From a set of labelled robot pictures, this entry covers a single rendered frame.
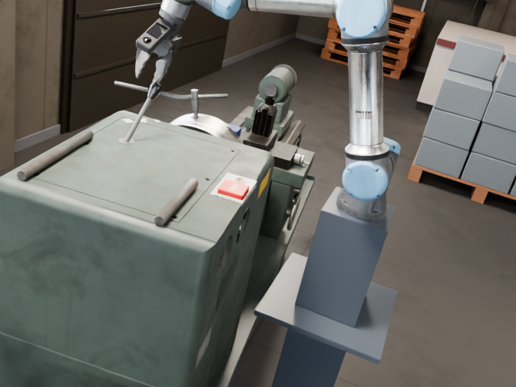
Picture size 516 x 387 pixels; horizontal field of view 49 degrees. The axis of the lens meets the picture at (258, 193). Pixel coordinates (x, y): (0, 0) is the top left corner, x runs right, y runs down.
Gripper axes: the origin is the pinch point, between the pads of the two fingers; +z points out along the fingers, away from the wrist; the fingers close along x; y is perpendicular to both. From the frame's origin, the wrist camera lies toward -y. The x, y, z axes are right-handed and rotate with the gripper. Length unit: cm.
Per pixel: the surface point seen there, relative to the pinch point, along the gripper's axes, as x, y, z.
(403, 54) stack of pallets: -115, 739, 71
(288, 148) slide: -44, 75, 27
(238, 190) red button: -41, -36, -2
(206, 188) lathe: -34, -38, 0
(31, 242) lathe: -9, -61, 19
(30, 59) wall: 142, 191, 108
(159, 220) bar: -32, -59, 0
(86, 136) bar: -2.2, -33.1, 6.7
